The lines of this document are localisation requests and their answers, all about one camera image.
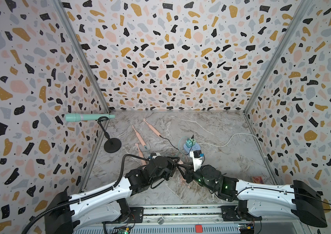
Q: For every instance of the teal charger cube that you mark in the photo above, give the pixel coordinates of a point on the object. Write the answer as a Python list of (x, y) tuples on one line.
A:
[(188, 144)]

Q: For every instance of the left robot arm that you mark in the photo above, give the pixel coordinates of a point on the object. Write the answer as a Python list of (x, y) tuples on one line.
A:
[(65, 213)]

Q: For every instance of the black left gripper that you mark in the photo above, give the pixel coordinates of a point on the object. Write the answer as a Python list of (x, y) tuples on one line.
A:
[(172, 163)]

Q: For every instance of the pink toothbrush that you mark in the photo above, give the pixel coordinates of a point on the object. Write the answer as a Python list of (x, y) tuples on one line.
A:
[(140, 154), (140, 138), (152, 128)]

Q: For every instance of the red smartphone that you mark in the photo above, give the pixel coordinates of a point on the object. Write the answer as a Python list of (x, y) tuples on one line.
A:
[(257, 180)]

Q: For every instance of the red button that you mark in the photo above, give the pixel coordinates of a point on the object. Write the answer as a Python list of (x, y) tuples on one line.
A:
[(198, 228)]

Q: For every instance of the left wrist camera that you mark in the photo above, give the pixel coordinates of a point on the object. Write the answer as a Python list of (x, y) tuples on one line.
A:
[(154, 155)]

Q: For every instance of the metal base rail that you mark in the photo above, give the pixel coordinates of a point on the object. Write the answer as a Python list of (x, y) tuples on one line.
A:
[(181, 219)]

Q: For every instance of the green charger plug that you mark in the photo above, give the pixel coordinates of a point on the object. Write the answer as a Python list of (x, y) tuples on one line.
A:
[(193, 141)]

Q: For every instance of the blue power strip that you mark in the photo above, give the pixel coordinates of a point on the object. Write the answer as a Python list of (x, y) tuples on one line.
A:
[(195, 147)]

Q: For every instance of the mint green microphone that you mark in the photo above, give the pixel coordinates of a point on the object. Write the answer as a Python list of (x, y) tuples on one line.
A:
[(88, 117)]

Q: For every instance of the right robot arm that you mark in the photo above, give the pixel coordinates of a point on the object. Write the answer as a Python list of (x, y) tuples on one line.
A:
[(296, 200)]

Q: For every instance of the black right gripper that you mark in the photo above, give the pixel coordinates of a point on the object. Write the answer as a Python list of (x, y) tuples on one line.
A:
[(191, 175)]

